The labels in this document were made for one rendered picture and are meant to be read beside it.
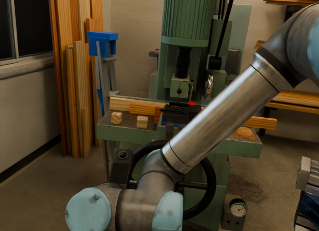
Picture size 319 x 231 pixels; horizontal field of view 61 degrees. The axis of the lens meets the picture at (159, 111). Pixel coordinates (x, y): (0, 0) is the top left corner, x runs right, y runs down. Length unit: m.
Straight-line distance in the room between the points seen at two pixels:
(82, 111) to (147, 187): 1.99
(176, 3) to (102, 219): 0.74
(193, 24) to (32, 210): 1.62
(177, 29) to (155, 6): 2.53
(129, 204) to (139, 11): 3.21
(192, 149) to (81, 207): 0.23
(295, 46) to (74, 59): 2.09
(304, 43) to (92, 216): 0.40
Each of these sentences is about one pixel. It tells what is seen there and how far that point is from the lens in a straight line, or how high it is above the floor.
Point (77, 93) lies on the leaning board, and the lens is 2.44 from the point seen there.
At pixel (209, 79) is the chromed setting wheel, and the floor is 1.06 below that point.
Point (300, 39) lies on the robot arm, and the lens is 0.43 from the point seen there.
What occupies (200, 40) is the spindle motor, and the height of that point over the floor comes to 1.22.
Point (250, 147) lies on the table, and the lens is 1.02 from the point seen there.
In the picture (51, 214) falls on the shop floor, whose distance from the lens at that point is 2.05.
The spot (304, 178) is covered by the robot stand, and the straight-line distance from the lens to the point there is 1.24.
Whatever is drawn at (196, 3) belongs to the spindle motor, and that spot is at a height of 1.34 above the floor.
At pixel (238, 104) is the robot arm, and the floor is 1.15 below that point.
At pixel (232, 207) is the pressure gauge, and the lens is 1.07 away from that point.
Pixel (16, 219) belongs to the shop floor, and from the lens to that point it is 2.07.
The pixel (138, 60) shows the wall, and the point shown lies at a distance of 3.61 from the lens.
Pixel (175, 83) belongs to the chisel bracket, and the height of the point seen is 1.05.
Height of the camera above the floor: 1.29
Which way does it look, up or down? 19 degrees down
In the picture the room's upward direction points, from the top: 5 degrees clockwise
